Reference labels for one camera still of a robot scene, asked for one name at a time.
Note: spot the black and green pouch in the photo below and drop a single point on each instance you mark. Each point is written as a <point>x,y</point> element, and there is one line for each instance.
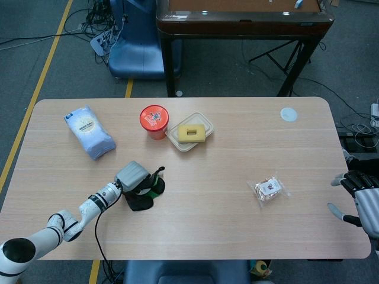
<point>142,204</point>

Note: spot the white socket strip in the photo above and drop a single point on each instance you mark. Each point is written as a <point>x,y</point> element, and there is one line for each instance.
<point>375,114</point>

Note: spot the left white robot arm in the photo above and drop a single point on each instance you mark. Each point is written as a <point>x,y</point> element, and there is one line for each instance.
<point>97,201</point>

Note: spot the yellow tape roll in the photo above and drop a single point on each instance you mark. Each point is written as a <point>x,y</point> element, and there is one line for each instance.
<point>261,267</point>

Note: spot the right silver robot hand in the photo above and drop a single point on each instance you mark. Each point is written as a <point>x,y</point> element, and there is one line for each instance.
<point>368,207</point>

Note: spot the dark wood mahjong table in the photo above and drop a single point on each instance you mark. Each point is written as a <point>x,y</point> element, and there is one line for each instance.
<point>237,26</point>

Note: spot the white floor disc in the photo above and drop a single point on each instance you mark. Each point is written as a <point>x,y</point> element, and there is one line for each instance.
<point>179,93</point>

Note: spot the white power strip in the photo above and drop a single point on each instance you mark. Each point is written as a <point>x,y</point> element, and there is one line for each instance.
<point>97,43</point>

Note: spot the blue grey robot torso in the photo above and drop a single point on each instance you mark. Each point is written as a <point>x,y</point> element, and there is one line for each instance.
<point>177,272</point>

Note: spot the orange cup with red lid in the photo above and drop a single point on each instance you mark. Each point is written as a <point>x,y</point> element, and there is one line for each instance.
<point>154,118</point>

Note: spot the yellow sponge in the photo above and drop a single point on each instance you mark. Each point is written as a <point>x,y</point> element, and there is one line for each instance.
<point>183,137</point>

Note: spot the clear snack packet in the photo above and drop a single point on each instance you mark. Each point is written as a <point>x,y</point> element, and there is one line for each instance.
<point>268,189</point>

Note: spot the blue white tissue pack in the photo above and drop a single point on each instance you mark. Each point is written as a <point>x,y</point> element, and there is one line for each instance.
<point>87,133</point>

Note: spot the black metal floor frame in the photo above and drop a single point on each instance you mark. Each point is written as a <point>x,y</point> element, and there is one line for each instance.
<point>355,145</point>

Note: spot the black tripod stand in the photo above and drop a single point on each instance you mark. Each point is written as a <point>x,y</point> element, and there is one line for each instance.
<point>257,58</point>

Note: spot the blue machine base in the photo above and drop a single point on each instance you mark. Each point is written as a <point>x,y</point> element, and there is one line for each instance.
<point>133,53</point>

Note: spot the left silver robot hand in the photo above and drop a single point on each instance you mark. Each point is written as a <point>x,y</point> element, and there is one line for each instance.
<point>133,176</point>

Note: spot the beige food container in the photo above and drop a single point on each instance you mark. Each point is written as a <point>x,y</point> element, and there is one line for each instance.
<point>183,147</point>

